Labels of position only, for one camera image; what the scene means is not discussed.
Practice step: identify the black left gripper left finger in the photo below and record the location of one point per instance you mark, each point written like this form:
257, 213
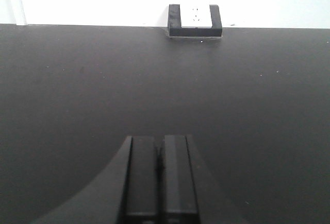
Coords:
140, 202

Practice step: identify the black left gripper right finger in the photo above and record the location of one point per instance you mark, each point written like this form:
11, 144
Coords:
179, 203

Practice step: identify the black framed white wall socket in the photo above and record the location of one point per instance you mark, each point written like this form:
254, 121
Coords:
194, 21

